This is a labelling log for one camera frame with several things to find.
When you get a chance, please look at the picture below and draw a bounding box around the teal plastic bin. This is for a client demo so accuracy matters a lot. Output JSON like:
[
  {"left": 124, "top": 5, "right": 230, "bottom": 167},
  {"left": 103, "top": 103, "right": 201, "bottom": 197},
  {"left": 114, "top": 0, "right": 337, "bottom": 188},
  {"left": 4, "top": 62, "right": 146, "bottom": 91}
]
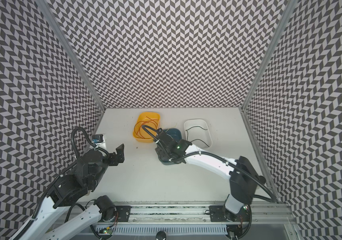
[{"left": 158, "top": 128, "right": 182, "bottom": 166}]

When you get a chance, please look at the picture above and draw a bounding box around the black cable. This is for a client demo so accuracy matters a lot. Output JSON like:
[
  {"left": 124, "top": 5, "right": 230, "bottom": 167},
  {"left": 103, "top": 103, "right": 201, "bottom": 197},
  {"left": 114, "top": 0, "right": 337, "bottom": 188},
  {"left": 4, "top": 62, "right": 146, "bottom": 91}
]
[{"left": 185, "top": 125, "right": 211, "bottom": 148}]

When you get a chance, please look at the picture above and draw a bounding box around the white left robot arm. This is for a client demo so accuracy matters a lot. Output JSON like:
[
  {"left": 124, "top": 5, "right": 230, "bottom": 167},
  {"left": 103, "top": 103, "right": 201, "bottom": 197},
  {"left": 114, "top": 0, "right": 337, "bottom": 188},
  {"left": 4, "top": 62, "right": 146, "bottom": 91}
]
[{"left": 11, "top": 127, "right": 125, "bottom": 240}]

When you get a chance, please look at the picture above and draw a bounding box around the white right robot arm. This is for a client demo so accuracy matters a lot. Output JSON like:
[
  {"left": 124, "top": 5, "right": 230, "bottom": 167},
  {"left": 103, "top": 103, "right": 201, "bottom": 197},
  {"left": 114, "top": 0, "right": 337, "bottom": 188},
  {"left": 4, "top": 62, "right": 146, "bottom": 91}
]
[{"left": 142, "top": 125, "right": 278, "bottom": 240}]

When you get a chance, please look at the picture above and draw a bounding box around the white plastic bin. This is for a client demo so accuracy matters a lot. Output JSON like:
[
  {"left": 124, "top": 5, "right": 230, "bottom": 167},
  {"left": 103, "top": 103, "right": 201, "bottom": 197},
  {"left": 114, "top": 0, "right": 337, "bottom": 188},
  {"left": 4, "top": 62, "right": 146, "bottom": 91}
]
[{"left": 184, "top": 119, "right": 213, "bottom": 149}]

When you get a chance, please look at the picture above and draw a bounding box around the yellow plastic bin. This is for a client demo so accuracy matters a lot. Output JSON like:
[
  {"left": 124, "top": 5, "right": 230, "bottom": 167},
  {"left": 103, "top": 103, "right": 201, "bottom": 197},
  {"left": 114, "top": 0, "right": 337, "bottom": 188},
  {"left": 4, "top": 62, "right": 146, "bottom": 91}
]
[{"left": 133, "top": 112, "right": 161, "bottom": 143}]

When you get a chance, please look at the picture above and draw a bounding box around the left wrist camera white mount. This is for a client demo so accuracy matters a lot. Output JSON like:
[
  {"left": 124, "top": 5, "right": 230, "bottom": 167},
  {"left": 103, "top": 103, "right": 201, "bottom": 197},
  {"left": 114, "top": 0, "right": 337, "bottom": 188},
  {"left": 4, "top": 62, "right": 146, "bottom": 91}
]
[{"left": 91, "top": 134, "right": 106, "bottom": 150}]

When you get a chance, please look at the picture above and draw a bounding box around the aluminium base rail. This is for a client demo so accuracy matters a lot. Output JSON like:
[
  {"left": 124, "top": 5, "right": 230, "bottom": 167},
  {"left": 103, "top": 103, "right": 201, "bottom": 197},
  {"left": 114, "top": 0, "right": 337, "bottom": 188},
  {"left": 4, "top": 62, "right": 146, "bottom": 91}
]
[{"left": 95, "top": 201, "right": 301, "bottom": 240}]

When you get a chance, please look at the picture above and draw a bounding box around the aluminium corner post left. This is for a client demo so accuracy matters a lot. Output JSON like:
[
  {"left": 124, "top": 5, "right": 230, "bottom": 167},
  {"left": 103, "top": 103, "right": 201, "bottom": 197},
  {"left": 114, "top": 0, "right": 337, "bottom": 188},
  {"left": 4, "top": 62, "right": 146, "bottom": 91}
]
[{"left": 35, "top": 0, "right": 106, "bottom": 112}]

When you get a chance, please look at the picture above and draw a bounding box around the aluminium corner post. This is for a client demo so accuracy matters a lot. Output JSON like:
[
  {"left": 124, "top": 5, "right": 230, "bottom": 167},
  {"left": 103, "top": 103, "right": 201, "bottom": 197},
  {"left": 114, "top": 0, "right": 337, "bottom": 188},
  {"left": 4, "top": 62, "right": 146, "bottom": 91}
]
[
  {"left": 35, "top": 0, "right": 106, "bottom": 112},
  {"left": 241, "top": 0, "right": 298, "bottom": 112}
]

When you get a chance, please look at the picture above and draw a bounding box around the aluminium corner post right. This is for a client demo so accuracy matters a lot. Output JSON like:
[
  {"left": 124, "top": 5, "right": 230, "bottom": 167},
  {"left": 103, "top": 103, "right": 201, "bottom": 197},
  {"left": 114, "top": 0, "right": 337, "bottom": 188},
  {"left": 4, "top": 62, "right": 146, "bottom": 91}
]
[{"left": 241, "top": 0, "right": 298, "bottom": 112}]

